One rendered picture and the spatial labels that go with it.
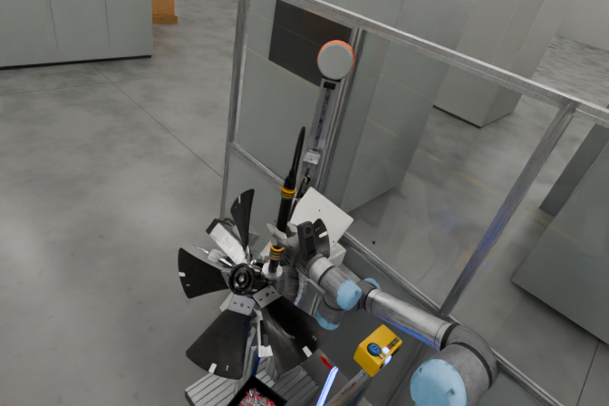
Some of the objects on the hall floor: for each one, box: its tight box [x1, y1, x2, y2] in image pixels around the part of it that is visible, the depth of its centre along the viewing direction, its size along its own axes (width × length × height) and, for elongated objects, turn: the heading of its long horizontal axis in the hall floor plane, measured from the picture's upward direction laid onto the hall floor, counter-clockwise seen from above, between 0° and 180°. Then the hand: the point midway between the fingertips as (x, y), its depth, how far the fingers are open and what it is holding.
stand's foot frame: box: [185, 356, 319, 406], centre depth 225 cm, size 62×46×8 cm
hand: (275, 222), depth 125 cm, fingers closed on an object, 4 cm apart
